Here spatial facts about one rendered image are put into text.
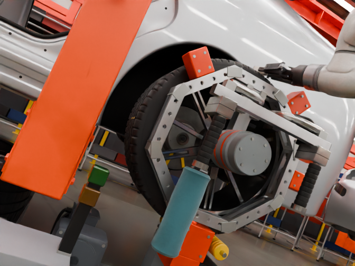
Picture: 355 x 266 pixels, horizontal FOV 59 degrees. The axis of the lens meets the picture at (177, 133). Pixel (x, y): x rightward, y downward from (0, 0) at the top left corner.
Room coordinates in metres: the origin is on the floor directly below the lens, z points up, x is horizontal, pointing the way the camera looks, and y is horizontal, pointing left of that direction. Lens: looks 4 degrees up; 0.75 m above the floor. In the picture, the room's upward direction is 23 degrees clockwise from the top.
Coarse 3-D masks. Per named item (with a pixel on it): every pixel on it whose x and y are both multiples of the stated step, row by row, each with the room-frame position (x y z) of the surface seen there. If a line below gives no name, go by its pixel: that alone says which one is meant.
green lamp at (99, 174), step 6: (96, 168) 0.72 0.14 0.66; (102, 168) 0.73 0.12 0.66; (90, 174) 0.72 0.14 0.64; (96, 174) 0.72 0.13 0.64; (102, 174) 0.73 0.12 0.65; (108, 174) 0.73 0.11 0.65; (90, 180) 0.72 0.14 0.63; (96, 180) 0.73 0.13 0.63; (102, 180) 0.73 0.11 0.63; (102, 186) 0.73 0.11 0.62
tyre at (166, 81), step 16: (224, 64) 1.12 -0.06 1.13; (240, 64) 1.14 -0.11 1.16; (160, 80) 1.11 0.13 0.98; (176, 80) 1.08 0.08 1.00; (144, 96) 1.16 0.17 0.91; (160, 96) 1.08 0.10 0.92; (144, 112) 1.07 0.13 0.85; (128, 128) 1.21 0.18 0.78; (144, 128) 1.07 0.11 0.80; (128, 144) 1.15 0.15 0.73; (144, 144) 1.08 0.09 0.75; (128, 160) 1.20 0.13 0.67; (144, 160) 1.09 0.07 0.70; (144, 176) 1.09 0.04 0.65; (144, 192) 1.11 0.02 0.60; (160, 192) 1.12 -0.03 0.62; (160, 208) 1.12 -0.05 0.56
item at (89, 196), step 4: (84, 184) 0.75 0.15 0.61; (84, 188) 0.72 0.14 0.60; (88, 188) 0.72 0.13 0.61; (92, 188) 0.73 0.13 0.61; (80, 192) 0.75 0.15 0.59; (84, 192) 0.72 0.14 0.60; (88, 192) 0.72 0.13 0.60; (92, 192) 0.73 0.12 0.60; (96, 192) 0.73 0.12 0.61; (100, 192) 0.74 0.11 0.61; (80, 196) 0.72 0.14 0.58; (84, 196) 0.72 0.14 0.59; (88, 196) 0.73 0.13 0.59; (92, 196) 0.73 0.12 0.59; (96, 196) 0.73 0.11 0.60; (80, 200) 0.72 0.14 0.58; (84, 200) 0.72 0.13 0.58; (88, 200) 0.73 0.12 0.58; (92, 200) 0.73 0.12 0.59; (96, 200) 0.73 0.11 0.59; (88, 204) 0.73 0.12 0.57; (92, 204) 0.73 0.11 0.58
